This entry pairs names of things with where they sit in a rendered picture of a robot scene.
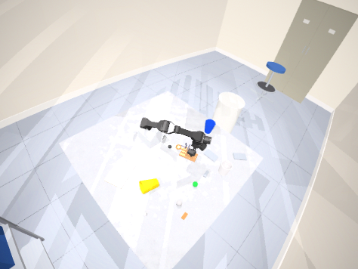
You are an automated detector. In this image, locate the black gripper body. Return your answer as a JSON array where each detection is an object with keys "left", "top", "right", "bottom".
[{"left": 187, "top": 140, "right": 199, "bottom": 156}]

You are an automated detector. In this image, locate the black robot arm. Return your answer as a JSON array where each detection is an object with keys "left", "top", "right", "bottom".
[{"left": 140, "top": 117, "right": 212, "bottom": 151}]

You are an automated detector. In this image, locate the blue cup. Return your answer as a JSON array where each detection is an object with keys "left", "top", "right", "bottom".
[{"left": 205, "top": 119, "right": 216, "bottom": 134}]

